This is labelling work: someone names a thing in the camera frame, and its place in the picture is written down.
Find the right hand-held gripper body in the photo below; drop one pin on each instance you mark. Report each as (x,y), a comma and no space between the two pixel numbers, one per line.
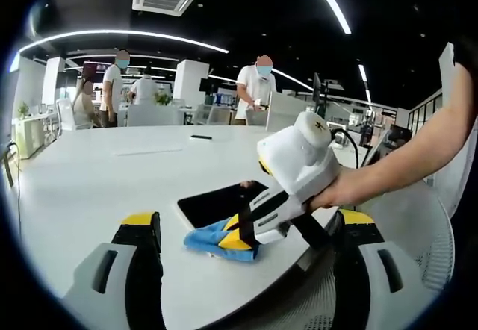
(295,158)

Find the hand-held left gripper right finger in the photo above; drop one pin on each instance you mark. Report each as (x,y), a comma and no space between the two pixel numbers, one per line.
(377,270)

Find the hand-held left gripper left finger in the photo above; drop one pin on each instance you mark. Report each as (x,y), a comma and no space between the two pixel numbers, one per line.
(91,277)

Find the black tablet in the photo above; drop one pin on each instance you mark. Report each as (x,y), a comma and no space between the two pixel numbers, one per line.
(209,203)

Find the blue cleaning cloth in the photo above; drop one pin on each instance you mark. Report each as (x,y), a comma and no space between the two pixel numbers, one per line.
(201,238)

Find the person's right hand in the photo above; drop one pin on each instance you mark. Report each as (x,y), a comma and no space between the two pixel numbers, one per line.
(347,188)

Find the white desk partition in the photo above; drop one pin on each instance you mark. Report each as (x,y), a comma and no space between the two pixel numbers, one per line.
(284,111)

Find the mesh office chair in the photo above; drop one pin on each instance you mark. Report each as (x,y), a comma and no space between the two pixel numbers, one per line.
(411,233)

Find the black monitor on stand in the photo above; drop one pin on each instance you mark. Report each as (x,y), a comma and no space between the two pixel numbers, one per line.
(317,87)

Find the slanted ceiling light strip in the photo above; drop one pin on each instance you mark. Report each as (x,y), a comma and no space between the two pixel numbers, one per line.
(293,80)

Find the short ceiling light strip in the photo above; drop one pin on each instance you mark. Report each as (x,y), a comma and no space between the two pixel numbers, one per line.
(364,80)

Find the white divider panel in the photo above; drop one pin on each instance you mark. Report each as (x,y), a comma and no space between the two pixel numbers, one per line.
(153,115)

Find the green potted plant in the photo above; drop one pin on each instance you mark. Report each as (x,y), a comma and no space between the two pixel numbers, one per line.
(23,109)
(163,99)

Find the white low cabinet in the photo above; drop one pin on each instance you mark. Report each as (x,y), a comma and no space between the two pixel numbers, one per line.
(31,136)

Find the overhead ceiling light strip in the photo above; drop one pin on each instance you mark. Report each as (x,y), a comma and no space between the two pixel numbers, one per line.
(332,3)

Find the white office chair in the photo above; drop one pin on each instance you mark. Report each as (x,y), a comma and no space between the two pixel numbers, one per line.
(65,115)

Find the person's black sleeve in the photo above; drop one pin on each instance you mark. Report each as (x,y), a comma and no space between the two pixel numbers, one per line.
(465,65)

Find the long curved ceiling light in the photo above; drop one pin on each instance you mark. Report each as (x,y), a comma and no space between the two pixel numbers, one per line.
(123,32)

